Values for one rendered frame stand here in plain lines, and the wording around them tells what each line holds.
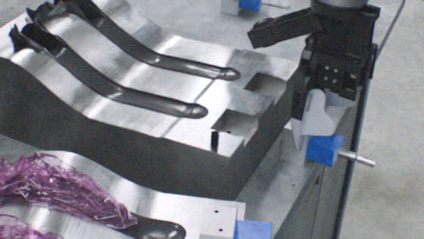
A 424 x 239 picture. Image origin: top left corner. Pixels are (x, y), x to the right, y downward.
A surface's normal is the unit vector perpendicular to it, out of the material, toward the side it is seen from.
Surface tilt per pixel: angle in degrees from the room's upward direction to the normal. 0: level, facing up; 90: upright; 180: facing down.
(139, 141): 90
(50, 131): 90
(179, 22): 0
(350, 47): 90
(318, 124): 75
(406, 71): 0
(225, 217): 0
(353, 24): 90
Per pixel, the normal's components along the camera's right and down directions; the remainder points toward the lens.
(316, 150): -0.48, 0.43
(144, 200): 0.31, -0.80
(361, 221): 0.07, -0.86
